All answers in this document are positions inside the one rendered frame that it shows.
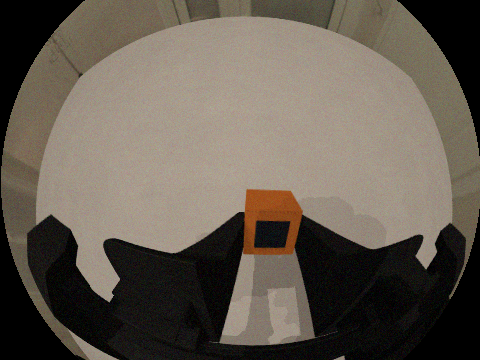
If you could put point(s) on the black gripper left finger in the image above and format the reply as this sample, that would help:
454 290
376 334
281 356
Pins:
204 273

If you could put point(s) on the orange block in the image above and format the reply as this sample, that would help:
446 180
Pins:
272 221

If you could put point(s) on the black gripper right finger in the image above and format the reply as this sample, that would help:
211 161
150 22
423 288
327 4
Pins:
338 273

